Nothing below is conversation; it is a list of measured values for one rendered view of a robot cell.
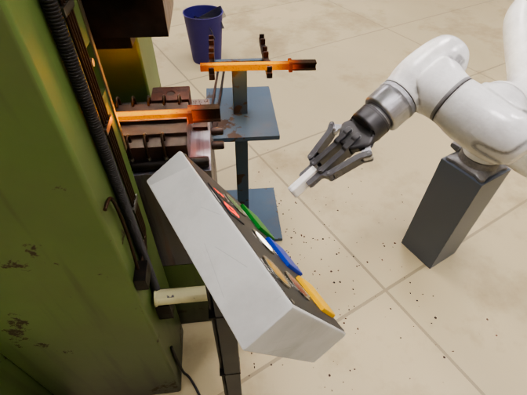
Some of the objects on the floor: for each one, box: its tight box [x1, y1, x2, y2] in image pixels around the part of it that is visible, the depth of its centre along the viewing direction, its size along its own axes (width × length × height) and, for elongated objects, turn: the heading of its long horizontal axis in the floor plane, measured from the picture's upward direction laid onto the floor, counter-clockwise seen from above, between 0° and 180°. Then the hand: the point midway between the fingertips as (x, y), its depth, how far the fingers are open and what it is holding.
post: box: [212, 296, 242, 395], centre depth 100 cm, size 4×4×108 cm
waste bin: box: [183, 5, 226, 64], centre depth 334 cm, size 40×36×46 cm
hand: (303, 182), depth 76 cm, fingers closed
